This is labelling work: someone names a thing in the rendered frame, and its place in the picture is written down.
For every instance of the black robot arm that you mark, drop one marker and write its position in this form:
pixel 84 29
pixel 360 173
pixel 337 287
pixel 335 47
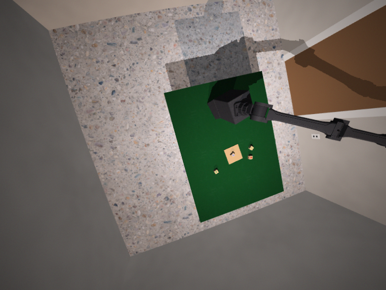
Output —
pixel 334 130

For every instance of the peach flat mat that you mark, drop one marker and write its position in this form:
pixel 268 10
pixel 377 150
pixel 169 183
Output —
pixel 234 149

